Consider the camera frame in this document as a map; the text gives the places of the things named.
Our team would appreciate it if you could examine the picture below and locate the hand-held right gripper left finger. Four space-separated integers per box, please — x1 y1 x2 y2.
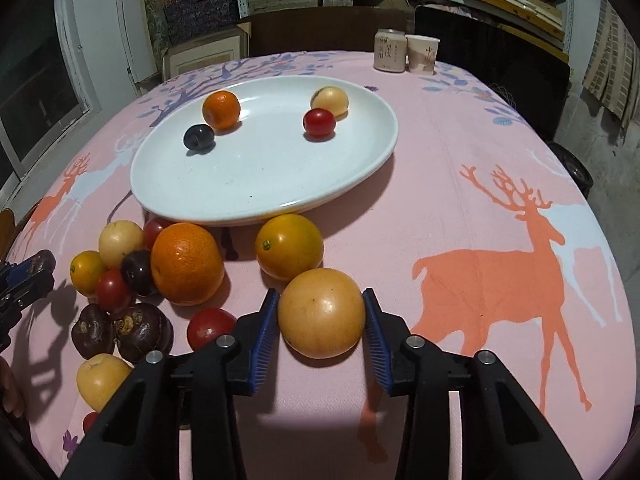
60 287 281 480

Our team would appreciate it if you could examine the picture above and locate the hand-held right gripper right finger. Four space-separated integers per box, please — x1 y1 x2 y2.
362 287 583 480

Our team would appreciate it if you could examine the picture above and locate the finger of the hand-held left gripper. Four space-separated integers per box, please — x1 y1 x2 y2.
0 271 55 326
0 249 57 282

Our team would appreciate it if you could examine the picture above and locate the small yellow orange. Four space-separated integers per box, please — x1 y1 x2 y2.
69 251 107 297

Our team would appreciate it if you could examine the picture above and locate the large pale yellow grapefruit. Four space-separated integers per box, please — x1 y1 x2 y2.
277 268 367 359

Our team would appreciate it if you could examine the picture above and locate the dark brown passion fruit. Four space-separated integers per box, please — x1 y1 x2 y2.
70 303 120 359

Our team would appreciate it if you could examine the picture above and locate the pale yellow fruit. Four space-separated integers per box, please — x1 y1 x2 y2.
76 353 134 412
98 220 146 269

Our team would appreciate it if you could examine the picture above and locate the large orange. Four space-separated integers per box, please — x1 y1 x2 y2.
150 223 225 307

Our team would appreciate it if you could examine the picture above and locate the white oval plate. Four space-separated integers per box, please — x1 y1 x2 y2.
130 75 399 226

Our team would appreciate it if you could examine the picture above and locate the person's left hand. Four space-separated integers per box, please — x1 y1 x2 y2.
0 359 27 418

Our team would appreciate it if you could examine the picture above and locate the dark purple plum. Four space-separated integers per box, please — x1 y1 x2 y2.
120 250 160 297
183 124 216 152

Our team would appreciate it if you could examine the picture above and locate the dark brown mangosteen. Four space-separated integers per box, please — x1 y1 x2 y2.
113 303 175 364

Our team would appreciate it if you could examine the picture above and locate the white framed window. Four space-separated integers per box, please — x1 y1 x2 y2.
0 0 103 206

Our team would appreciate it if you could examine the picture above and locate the pink deer printed tablecloth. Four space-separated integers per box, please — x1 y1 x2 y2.
7 50 638 480

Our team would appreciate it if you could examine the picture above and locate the small orange mandarin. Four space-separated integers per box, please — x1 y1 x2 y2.
202 90 241 129

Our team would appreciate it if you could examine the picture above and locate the beige round fruit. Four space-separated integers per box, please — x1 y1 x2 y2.
310 86 349 118

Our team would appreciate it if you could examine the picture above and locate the white door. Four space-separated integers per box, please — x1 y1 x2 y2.
115 0 158 88

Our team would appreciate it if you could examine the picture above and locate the dark round object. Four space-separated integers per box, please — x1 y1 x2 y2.
549 141 594 202

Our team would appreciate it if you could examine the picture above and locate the dark blue patterned box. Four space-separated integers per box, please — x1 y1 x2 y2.
164 5 202 45
197 0 239 37

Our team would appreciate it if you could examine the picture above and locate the paper cup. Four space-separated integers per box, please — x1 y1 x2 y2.
405 34 441 76

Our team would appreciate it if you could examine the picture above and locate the beige drink can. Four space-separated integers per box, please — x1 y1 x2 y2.
373 28 407 73

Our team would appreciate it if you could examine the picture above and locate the black chair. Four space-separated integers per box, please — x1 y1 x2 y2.
414 5 572 142

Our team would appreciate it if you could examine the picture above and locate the brown chair back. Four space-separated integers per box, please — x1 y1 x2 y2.
239 6 417 57

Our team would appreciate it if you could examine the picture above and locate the metal shelf unit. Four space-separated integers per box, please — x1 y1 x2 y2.
145 0 573 56

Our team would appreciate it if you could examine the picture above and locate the stack of flat yellow boards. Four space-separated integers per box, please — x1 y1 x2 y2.
457 0 566 43

